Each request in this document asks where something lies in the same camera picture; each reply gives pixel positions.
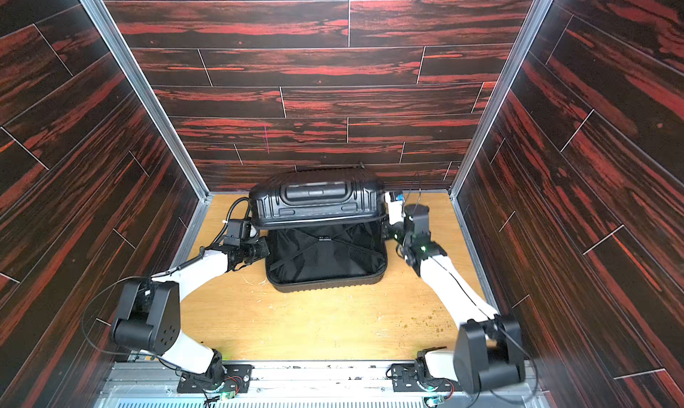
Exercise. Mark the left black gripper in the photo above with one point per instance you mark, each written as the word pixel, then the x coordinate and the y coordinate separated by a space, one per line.
pixel 263 242

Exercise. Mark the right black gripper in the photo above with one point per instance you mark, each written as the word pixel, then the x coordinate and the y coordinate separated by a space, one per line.
pixel 394 230

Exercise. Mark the black hard-shell suitcase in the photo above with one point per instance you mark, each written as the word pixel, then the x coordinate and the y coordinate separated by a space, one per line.
pixel 324 228

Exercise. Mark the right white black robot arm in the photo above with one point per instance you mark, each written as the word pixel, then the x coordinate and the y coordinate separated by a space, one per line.
pixel 488 353

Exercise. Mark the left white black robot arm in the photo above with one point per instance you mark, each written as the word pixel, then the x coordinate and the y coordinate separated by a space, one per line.
pixel 148 317

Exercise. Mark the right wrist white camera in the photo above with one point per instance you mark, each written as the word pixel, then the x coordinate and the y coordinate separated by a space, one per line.
pixel 395 207

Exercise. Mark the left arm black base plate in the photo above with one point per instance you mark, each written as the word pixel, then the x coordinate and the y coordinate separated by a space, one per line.
pixel 234 379

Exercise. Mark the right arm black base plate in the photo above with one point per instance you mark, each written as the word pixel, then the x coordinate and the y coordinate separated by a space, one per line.
pixel 404 378

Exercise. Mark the aluminium front rail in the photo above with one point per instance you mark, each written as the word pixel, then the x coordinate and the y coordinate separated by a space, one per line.
pixel 303 384

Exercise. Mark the left aluminium corner post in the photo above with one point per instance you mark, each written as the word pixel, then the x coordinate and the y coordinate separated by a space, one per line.
pixel 103 21

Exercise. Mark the aluminium corner post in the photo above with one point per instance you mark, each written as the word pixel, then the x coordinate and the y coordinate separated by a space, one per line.
pixel 103 21
pixel 529 30

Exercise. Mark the right aluminium corner post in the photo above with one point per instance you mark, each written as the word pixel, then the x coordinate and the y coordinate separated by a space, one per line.
pixel 529 30

